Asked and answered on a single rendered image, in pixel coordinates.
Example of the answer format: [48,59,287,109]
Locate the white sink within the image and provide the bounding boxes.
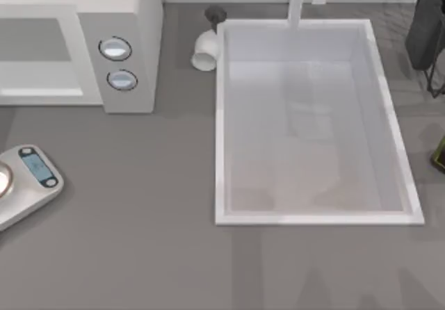
[214,19,426,227]

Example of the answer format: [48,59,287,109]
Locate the tall white tap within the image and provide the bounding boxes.
[286,0,309,30]

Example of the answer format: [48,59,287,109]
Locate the small microwave knob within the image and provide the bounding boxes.
[106,69,138,92]

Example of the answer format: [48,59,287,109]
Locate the pale microwave oven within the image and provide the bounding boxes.
[0,0,164,115]

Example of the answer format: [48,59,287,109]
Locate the microwave door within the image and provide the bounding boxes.
[0,4,105,107]

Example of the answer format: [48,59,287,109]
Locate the silver kitchen scale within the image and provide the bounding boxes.
[0,144,65,232]

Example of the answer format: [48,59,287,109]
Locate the large microwave knob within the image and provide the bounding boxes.
[98,35,133,61]

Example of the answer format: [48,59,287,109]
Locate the black wire rack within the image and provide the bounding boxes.
[405,0,445,99]

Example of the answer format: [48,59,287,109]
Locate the white plant pot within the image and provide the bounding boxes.
[191,6,228,72]

